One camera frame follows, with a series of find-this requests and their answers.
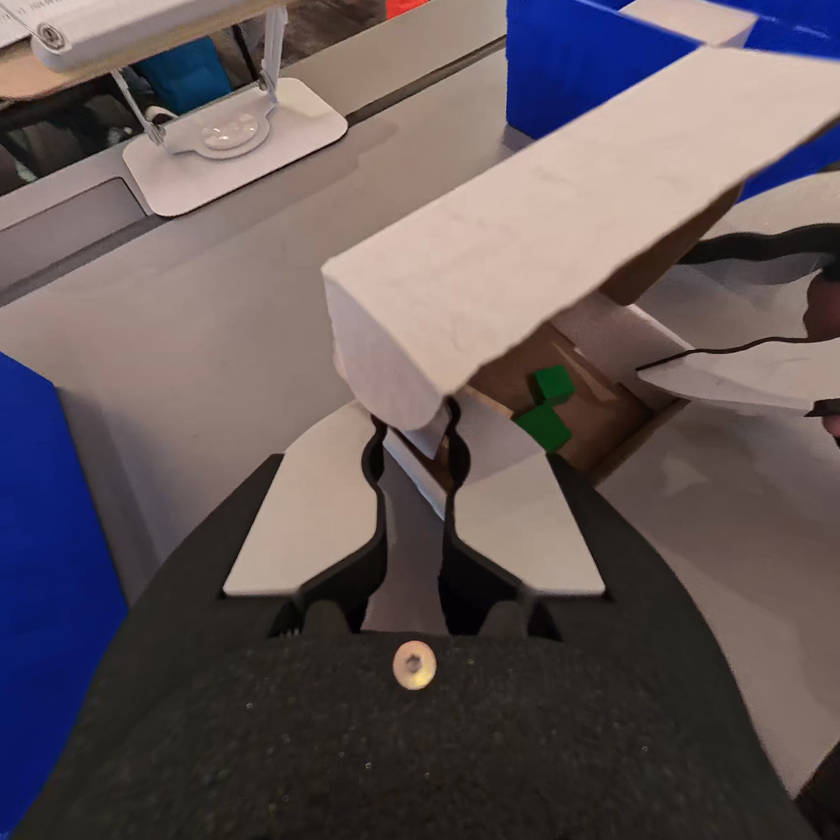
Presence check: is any green cube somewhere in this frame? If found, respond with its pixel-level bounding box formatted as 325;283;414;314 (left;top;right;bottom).
513;403;573;455
532;366;577;404

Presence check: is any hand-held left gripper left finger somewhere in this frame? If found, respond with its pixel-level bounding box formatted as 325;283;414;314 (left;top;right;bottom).
223;402;389;634

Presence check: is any person's right hand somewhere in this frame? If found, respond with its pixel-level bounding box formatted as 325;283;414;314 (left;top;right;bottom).
804;266;840;342

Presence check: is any white stand base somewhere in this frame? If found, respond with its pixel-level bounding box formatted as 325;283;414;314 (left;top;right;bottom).
122;77;349;217

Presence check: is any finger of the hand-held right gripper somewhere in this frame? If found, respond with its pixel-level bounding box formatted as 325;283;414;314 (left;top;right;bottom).
635;333;840;412
678;171;840;288

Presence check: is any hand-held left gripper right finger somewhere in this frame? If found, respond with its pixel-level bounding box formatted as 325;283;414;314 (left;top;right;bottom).
438;392;606;635

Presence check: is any blue plastic bin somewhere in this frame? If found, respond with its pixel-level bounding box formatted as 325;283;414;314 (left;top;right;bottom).
505;0;840;198
0;351;129;821

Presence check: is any white cardboard box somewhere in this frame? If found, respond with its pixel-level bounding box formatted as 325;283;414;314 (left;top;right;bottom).
619;0;757;48
320;45;840;521

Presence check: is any printed instruction sheet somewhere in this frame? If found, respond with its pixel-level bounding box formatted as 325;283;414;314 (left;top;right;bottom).
0;0;86;50

